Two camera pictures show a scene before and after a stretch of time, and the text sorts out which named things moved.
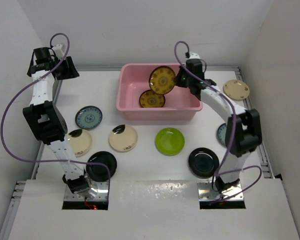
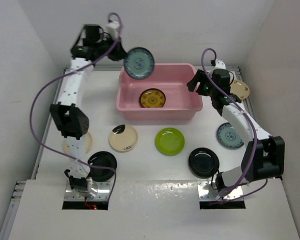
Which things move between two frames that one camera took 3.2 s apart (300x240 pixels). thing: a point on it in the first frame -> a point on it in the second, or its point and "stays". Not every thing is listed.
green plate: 169,141 stays
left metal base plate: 102,194 stays
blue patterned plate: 88,117 -> 139,63
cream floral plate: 236,90 stays
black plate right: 203,163 stays
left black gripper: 70,72 -> 118,53
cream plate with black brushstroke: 123,138 stays
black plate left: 99,173 stays
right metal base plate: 206,192 stays
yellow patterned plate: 162,80 -> 152,98
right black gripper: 178,80 -> 199,77
